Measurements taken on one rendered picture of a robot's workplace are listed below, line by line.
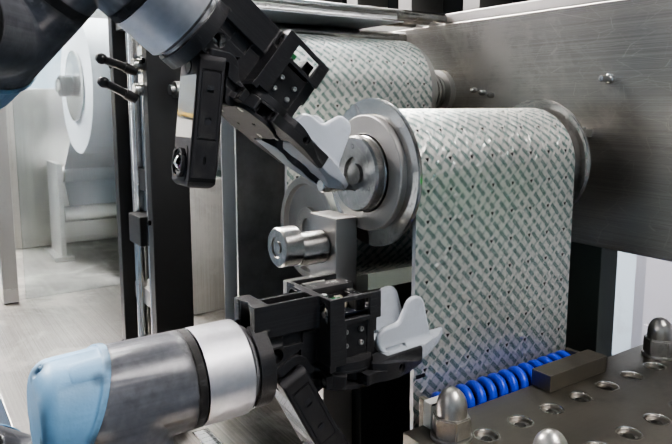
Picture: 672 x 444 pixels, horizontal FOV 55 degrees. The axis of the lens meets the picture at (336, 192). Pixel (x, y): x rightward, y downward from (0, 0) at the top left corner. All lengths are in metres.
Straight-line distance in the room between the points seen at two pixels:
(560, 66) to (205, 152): 0.51
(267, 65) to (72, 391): 0.29
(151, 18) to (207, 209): 0.81
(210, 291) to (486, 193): 0.79
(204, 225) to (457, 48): 0.61
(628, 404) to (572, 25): 0.46
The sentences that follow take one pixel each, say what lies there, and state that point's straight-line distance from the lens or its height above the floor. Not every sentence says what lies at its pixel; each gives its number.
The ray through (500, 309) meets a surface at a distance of 0.72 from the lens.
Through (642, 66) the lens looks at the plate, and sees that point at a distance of 0.84.
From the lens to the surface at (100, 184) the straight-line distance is 1.54.
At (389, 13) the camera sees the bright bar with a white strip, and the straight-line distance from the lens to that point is 0.97.
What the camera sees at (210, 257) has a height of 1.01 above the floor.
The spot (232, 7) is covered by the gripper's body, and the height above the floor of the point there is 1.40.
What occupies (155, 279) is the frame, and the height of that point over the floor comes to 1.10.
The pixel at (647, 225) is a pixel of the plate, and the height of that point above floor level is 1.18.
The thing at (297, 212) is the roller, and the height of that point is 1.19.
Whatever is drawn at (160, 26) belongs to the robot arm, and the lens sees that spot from 0.54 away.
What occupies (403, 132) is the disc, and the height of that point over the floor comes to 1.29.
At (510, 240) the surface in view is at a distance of 0.71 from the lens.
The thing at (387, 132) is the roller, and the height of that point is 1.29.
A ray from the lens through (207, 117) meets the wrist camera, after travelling 0.56.
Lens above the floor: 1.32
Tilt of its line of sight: 8 degrees down
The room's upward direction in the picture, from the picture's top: straight up
